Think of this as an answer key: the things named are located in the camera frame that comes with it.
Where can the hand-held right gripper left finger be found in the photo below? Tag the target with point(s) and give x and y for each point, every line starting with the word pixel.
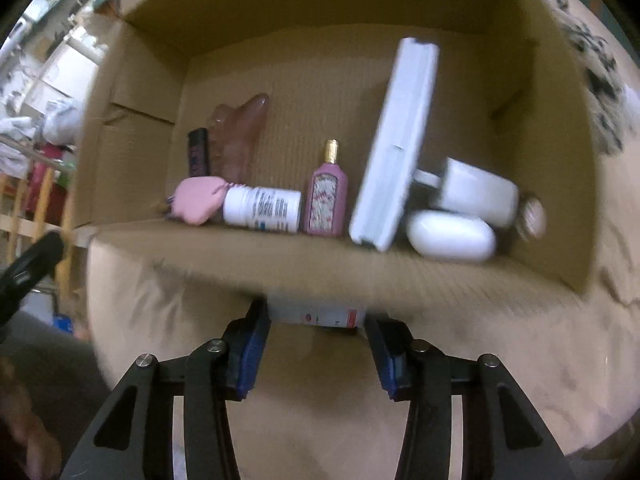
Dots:
pixel 250 352

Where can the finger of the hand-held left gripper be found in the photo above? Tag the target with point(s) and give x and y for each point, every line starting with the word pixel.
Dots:
pixel 32 262

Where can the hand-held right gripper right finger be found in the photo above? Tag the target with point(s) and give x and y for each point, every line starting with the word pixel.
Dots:
pixel 386 362

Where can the white box red label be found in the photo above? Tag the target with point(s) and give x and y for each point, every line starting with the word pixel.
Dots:
pixel 320 316

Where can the white capsule case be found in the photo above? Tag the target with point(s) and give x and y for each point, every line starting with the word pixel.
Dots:
pixel 450 236

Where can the white pill bottle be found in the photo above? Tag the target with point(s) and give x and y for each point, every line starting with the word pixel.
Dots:
pixel 260 209

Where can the pink soft pouch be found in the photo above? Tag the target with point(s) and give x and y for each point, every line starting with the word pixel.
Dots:
pixel 197 201

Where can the pink perfume bottle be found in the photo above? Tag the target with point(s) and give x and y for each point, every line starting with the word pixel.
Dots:
pixel 326 200

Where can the white charger cube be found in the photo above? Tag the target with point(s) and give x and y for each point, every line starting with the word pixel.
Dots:
pixel 475 192

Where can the cardboard box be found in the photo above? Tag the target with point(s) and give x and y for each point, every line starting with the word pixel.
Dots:
pixel 310 70

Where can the wooden rack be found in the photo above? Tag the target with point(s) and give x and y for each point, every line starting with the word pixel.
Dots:
pixel 37 200

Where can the beige blanket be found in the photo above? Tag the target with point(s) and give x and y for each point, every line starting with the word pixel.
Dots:
pixel 500 385

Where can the small black purple tube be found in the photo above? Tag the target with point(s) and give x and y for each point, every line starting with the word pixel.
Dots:
pixel 197 152

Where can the round brown compact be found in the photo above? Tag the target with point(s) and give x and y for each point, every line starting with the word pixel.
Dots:
pixel 531 217

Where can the long white box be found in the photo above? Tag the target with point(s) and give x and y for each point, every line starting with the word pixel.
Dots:
pixel 397 150

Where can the spotted furry blanket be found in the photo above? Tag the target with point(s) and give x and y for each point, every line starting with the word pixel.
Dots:
pixel 600 75

